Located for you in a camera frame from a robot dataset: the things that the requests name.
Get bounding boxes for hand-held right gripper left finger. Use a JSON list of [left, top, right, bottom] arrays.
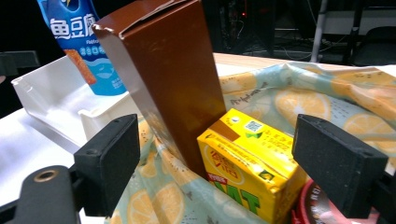
[[74, 113, 141, 217]]

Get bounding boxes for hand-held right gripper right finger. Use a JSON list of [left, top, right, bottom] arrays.
[[291, 113, 389, 219]]

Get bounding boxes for red round can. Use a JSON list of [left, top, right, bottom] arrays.
[[290, 178, 381, 224]]

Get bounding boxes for white plastic bin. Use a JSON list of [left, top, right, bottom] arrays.
[[11, 55, 144, 155]]

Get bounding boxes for blue snack packet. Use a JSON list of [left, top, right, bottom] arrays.
[[36, 0, 128, 96]]

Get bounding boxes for lemon print fabric bag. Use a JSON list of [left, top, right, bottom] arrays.
[[106, 62, 396, 224]]

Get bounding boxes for yellow drink carton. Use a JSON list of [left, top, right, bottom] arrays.
[[196, 107, 309, 224]]

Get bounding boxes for brown rectangular box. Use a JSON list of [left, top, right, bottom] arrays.
[[92, 0, 228, 180]]

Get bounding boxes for white desk leg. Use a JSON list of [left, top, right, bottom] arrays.
[[310, 0, 330, 63]]

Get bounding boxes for black equipment cabinet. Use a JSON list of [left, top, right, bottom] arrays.
[[202, 0, 278, 57]]

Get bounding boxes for black floor cables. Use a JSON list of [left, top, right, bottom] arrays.
[[274, 27, 353, 61]]

